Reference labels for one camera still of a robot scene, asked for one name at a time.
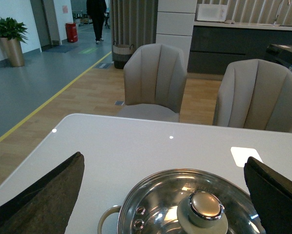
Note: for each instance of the white pillar cabinet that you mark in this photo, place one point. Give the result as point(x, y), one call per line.
point(175, 22)

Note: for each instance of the dark kitchen counter cabinet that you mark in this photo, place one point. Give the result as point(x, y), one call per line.
point(213, 48)

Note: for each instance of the woven basket with handles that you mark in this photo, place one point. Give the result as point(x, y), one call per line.
point(121, 53)

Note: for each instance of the red box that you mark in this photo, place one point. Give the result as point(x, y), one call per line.
point(71, 32)

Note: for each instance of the beige chair on right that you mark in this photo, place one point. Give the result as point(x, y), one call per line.
point(255, 94)

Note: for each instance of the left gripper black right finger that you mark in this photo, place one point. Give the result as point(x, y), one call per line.
point(271, 195)

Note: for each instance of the glass pot lid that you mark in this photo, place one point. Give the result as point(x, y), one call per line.
point(161, 204)

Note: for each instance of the person in black clothes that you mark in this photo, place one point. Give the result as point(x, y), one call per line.
point(96, 10)

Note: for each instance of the beige chair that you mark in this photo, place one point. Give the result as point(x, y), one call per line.
point(255, 94)
point(154, 78)

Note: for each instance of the potted green plant, gold planter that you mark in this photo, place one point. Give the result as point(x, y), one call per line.
point(12, 33)

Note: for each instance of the white microwave oven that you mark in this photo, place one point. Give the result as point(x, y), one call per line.
point(211, 12)

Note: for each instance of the beige chair on left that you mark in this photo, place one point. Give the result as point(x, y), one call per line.
point(154, 78)

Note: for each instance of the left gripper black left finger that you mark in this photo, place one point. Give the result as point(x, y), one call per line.
point(45, 206)

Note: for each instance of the beige curtain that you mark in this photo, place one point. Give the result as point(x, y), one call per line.
point(133, 22)

